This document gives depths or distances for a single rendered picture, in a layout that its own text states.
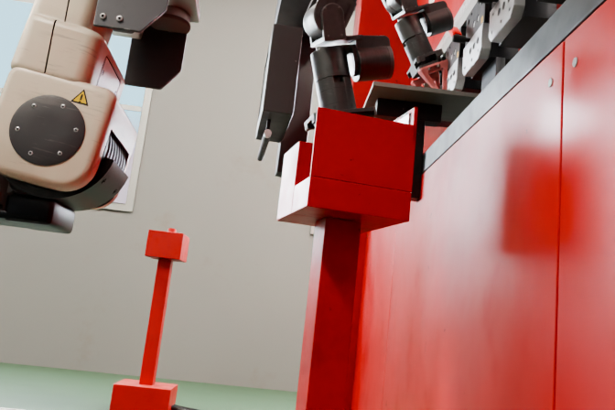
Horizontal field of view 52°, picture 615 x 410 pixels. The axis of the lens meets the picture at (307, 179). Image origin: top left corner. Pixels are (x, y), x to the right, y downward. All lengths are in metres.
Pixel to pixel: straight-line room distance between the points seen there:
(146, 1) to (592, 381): 0.76
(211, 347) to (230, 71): 1.88
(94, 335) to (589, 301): 3.93
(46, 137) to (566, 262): 0.70
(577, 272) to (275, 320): 3.72
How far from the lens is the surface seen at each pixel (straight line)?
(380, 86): 1.36
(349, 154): 0.94
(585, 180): 0.65
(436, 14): 1.52
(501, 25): 1.37
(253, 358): 4.29
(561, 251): 0.68
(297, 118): 2.86
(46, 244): 4.47
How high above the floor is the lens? 0.51
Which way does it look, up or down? 12 degrees up
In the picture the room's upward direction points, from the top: 6 degrees clockwise
